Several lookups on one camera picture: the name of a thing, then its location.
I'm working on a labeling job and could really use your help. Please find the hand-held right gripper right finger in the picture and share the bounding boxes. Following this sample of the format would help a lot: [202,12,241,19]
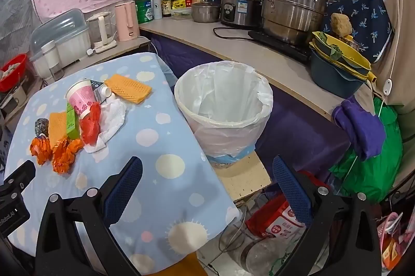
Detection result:
[272,155,383,276]

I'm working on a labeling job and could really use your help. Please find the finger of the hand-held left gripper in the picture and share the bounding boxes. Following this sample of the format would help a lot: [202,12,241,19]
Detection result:
[2,161,36,199]

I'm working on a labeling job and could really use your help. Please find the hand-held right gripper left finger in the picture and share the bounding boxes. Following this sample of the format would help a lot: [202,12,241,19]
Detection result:
[35,156,143,276]

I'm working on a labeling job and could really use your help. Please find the orange wrapper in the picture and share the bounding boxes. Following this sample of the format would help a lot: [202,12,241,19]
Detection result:
[52,137,85,175]
[30,135,52,166]

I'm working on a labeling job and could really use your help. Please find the red plastic bag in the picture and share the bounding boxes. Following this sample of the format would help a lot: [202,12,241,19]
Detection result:
[79,102,103,146]

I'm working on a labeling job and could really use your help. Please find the white tissue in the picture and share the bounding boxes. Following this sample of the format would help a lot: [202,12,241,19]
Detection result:
[85,98,128,154]

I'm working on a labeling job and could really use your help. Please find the trash bin with white liner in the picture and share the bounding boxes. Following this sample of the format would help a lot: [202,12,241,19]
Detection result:
[174,60,274,166]

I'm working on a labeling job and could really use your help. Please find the pink paper cup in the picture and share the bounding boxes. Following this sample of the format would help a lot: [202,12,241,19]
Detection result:
[65,79,98,119]

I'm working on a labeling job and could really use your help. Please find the orange mesh sponge cloth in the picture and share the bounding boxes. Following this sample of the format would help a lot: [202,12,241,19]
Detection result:
[49,112,69,148]
[104,74,153,105]

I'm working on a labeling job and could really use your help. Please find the red and white packet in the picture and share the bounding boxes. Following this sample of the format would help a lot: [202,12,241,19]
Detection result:
[245,195,308,241]

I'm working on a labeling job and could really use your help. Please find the wooden stool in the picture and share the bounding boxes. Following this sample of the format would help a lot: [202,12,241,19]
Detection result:
[212,149,272,203]

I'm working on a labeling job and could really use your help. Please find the steel wool scrubber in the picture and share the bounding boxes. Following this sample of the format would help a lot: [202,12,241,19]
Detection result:
[34,118,50,137]

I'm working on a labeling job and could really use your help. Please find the blue dotted tablecloth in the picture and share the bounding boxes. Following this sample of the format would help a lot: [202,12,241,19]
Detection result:
[3,52,240,275]

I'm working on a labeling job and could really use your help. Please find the clear plastic bottle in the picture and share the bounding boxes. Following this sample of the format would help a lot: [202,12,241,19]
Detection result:
[233,235,292,270]

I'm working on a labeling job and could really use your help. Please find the green cardboard box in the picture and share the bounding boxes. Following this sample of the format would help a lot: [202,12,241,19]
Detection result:
[66,101,80,140]

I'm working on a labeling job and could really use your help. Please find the green plastic bag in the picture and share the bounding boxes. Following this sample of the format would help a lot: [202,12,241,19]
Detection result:
[329,96,404,195]

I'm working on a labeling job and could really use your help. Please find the purple cloth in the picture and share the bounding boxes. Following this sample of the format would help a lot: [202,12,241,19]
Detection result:
[331,96,387,161]

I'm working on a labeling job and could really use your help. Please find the red plastic basket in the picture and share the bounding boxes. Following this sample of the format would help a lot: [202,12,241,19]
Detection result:
[0,53,28,92]

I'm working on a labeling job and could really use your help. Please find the pink plastic bag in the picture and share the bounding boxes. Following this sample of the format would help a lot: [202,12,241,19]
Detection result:
[379,213,407,270]

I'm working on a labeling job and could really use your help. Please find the dark blue plastic basin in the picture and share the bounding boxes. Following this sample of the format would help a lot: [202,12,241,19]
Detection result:
[309,49,368,98]

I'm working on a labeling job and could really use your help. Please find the white blender cup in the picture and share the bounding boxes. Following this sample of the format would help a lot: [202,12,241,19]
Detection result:
[40,40,64,79]

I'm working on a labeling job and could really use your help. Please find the yellow plastic basin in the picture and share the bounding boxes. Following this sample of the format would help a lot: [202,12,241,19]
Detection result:
[309,31,377,82]

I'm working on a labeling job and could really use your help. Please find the dish rack with blue cover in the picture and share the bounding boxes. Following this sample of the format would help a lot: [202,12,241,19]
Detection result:
[30,8,91,80]

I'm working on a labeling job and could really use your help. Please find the black induction cooktop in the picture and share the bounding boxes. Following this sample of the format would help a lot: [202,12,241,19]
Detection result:
[248,30,313,64]

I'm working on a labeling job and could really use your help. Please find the pink electric kettle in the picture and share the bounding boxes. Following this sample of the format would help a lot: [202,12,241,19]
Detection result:
[114,1,141,42]

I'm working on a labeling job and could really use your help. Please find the clear plastic sheet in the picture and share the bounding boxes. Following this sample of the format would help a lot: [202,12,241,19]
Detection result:
[0,0,43,48]

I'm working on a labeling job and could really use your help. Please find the brown loofah sponge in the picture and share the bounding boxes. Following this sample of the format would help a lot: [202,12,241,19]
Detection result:
[330,13,353,37]

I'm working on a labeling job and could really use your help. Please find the green tin can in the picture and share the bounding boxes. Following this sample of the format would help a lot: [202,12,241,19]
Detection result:
[134,0,154,24]

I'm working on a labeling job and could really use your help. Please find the clear glass food container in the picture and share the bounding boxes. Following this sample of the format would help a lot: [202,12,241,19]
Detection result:
[171,8,192,20]

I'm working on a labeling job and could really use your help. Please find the steel rice cooker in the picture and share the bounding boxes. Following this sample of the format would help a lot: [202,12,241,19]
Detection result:
[220,0,263,28]

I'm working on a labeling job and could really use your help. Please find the large steel steamer pot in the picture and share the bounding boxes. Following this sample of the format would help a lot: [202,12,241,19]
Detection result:
[253,0,339,42]

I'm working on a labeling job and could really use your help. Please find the small steel pot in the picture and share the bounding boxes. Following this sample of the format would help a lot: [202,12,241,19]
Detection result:
[191,2,222,24]

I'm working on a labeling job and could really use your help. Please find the beige curtain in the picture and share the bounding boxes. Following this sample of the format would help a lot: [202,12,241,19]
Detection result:
[378,0,415,106]

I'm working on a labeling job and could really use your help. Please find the glass kettle with white handle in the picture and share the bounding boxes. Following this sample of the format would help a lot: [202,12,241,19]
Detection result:
[87,12,118,53]

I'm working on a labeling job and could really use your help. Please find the black power cable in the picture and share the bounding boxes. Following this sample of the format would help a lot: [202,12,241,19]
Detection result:
[213,26,260,41]

